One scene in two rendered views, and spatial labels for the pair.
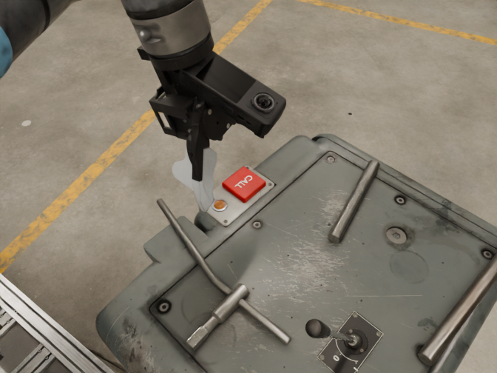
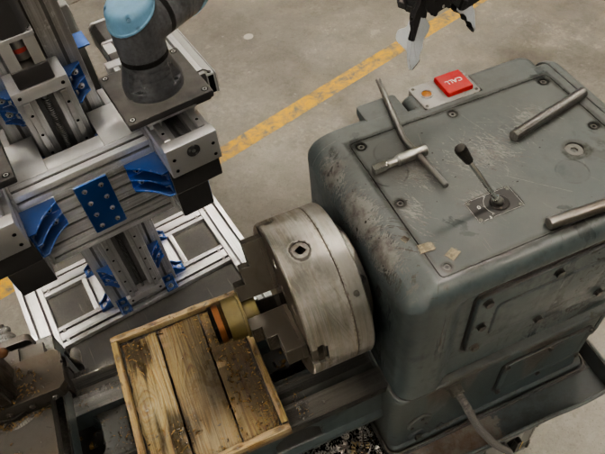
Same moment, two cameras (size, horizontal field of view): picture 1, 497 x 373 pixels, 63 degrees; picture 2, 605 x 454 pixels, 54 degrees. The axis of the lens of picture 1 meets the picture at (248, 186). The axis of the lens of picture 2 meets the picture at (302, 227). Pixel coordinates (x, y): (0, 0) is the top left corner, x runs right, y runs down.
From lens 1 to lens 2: 0.63 m
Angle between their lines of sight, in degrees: 18
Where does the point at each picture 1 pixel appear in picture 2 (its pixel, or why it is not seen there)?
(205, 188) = (415, 48)
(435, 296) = (583, 195)
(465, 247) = not seen: outside the picture
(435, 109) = not seen: outside the picture
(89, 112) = (317, 37)
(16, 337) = (200, 233)
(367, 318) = (517, 193)
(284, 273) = not seen: hidden behind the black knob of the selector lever
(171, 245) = (378, 112)
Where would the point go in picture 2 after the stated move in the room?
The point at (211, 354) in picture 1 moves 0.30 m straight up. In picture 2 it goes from (386, 181) to (393, 42)
